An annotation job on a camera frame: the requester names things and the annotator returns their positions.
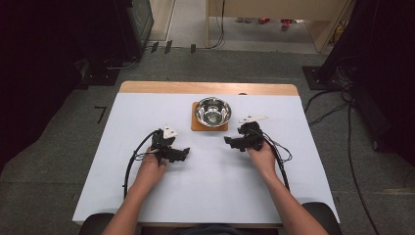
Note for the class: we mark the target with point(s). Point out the light wooden desk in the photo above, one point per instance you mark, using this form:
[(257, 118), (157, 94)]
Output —
[(277, 8)]

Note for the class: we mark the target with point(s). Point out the white table cover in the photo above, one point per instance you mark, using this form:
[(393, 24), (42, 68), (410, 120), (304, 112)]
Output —
[(137, 111)]

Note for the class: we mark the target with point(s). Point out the black cabinet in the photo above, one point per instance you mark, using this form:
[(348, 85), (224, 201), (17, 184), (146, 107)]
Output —
[(137, 23)]

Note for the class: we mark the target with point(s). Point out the orange wooden trivet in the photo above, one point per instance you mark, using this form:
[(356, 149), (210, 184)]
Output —
[(195, 125)]

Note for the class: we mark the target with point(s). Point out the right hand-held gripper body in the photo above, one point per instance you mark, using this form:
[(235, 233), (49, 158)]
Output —
[(253, 133)]

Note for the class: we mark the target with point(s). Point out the dark stand base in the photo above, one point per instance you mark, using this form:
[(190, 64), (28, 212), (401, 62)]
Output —
[(98, 73)]

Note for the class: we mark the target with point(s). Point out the black stand base plate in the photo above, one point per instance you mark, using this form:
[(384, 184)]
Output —
[(318, 78)]

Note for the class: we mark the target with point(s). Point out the red object on floor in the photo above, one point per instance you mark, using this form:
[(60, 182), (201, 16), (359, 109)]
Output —
[(286, 23)]

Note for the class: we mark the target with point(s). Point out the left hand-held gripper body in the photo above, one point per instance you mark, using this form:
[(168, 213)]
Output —
[(160, 141)]

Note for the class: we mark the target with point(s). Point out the person's right hand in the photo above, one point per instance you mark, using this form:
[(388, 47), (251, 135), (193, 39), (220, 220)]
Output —
[(263, 160)]

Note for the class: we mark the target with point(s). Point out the stainless steel bowl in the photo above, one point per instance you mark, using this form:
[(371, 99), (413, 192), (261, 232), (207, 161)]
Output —
[(213, 111)]

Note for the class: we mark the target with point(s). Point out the person's left hand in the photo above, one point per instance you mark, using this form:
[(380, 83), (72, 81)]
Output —
[(149, 173)]

